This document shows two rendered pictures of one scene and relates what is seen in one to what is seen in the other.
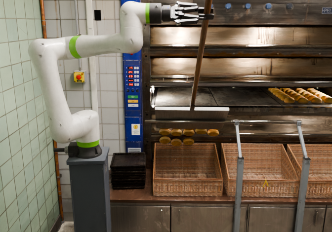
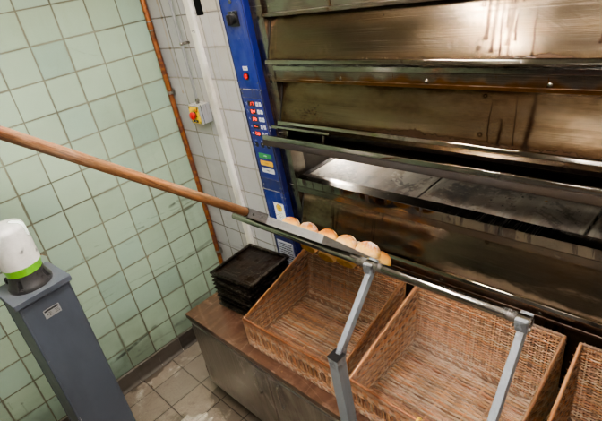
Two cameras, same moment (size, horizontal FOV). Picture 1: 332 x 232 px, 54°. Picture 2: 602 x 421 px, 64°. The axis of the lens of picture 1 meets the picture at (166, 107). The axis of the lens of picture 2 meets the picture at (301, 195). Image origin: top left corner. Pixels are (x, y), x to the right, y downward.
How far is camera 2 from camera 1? 201 cm
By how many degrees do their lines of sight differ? 46
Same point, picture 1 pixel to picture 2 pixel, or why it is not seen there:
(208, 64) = (376, 104)
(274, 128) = (546, 288)
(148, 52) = (272, 73)
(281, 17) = not seen: outside the picture
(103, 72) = (227, 107)
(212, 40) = (373, 47)
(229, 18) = not seen: outside the picture
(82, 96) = (214, 143)
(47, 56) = not seen: outside the picture
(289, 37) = (588, 30)
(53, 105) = not seen: outside the picture
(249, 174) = (468, 370)
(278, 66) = (554, 124)
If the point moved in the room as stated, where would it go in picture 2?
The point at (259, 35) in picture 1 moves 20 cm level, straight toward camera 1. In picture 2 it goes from (489, 27) to (436, 44)
